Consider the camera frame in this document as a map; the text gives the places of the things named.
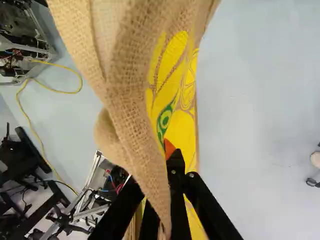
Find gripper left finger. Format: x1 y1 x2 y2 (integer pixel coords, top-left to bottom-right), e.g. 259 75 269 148
94 178 162 240

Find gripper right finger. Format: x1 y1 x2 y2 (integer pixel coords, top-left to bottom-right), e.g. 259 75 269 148
163 138 245 240

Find burlap bag with yellow print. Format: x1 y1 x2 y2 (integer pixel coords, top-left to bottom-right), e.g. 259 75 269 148
46 0 222 240

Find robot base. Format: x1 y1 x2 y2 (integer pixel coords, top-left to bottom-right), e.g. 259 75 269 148
24 149 133 240

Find grey chair caster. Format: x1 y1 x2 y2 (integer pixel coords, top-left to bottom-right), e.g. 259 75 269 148
306 176 320 189

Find person's legs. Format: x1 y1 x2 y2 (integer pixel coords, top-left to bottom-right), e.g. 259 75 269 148
309 141 320 172

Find yellow cable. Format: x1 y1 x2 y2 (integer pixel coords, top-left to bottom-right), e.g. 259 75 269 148
16 59 83 197

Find metal frame cart with wires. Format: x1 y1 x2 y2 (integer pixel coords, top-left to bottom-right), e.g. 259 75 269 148
0 0 62 87

